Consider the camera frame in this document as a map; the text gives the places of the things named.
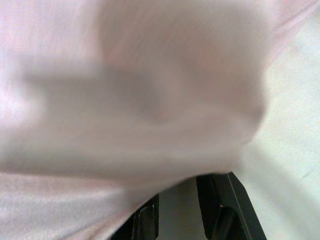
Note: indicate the pink floral print pillow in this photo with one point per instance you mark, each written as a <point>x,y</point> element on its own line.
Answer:
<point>125,100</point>

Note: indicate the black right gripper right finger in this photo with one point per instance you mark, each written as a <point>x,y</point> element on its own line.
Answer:
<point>225,205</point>

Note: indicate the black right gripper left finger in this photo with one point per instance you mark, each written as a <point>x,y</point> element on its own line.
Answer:
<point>145,225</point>

